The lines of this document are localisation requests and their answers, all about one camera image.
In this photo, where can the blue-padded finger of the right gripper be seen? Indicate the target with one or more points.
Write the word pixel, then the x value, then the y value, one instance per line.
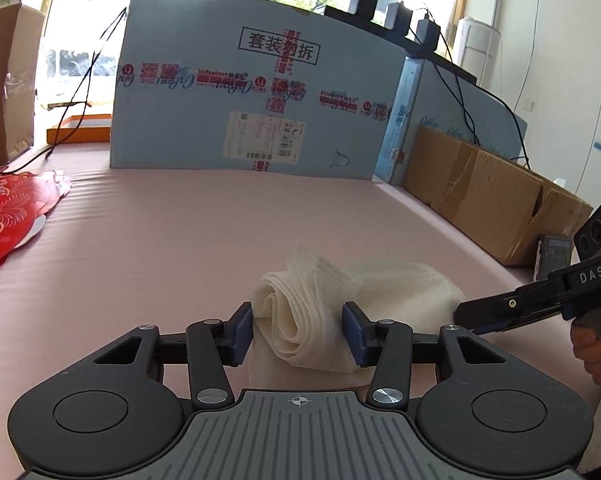
pixel 496 326

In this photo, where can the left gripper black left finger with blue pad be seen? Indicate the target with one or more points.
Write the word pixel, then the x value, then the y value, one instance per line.
pixel 136 362

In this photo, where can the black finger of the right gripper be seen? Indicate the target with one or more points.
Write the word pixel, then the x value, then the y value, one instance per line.
pixel 501 307

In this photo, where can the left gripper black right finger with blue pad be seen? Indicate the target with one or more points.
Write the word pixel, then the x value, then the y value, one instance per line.
pixel 390 348

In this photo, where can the white fabric shopping bag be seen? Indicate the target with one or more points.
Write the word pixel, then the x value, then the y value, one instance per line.
pixel 298 341

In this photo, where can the red patterned bag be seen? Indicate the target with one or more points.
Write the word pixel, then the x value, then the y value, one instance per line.
pixel 25 201

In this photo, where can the person's right hand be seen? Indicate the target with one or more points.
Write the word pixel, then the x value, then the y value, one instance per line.
pixel 587 348

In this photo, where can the brown cardboard box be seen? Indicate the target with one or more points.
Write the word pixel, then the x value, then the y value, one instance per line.
pixel 20 33
pixel 501 206

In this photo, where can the orange tray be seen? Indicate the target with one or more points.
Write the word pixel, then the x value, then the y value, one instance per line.
pixel 92 128

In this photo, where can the white air conditioner unit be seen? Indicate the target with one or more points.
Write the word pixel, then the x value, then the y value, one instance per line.
pixel 475 49

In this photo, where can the large light blue box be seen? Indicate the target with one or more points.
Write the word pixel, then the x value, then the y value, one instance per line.
pixel 250 85

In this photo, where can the black power adapter right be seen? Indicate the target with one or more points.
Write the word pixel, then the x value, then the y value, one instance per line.
pixel 427 34

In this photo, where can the black power adapter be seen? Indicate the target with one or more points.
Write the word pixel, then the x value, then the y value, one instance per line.
pixel 427 34
pixel 363 8
pixel 398 18

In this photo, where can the black power adapter middle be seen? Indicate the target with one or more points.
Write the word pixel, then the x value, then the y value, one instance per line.
pixel 398 18

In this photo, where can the black power adapter left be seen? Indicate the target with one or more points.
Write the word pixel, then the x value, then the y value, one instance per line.
pixel 363 8

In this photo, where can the brown cardboard box left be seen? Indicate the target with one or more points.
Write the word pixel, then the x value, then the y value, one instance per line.
pixel 20 33

